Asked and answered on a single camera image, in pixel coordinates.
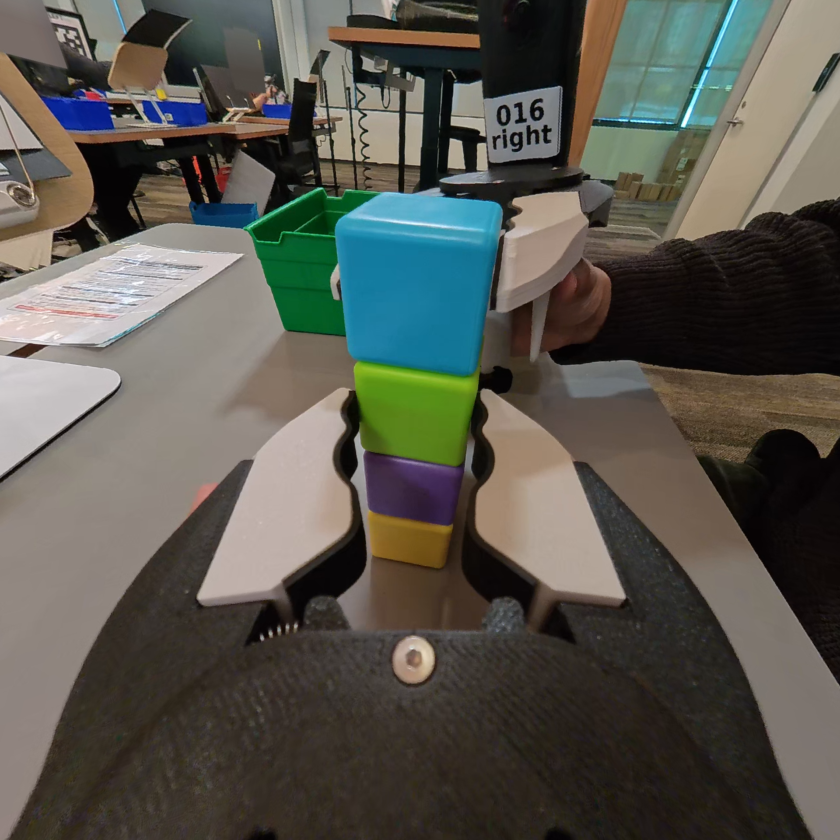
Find white document stand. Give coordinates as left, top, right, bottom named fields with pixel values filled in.
left=0, top=180, right=122, bottom=481

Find yellow cube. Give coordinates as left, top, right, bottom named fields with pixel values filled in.
left=366, top=511, right=455, bottom=569

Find stack of cardboard boxes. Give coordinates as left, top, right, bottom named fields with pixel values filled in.
left=617, top=131, right=713, bottom=203

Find lime green cube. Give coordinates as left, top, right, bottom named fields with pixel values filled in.
left=353, top=361, right=480, bottom=468

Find person's right forearm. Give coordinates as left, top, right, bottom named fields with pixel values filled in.
left=558, top=197, right=840, bottom=378

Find black office chair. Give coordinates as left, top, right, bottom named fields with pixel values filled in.
left=282, top=49, right=332, bottom=191

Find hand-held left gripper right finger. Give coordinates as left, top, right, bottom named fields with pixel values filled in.
left=461, top=392, right=627, bottom=631

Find blue cube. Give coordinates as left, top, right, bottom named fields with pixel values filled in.
left=335, top=193, right=504, bottom=377

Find black bag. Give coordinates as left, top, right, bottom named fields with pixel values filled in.
left=346, top=0, right=480, bottom=34

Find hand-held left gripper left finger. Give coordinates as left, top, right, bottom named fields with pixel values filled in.
left=196, top=387, right=366, bottom=624

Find grey panel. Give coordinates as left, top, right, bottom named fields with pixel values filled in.
left=223, top=151, right=277, bottom=214

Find green plastic bin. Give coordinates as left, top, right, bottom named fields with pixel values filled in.
left=243, top=188, right=382, bottom=337

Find person's right hand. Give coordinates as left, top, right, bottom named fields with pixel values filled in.
left=512, top=262, right=613, bottom=360

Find laminated paper sheet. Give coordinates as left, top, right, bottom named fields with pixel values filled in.
left=0, top=243, right=245, bottom=347

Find purple cube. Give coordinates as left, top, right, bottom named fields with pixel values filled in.
left=363, top=451, right=466, bottom=526

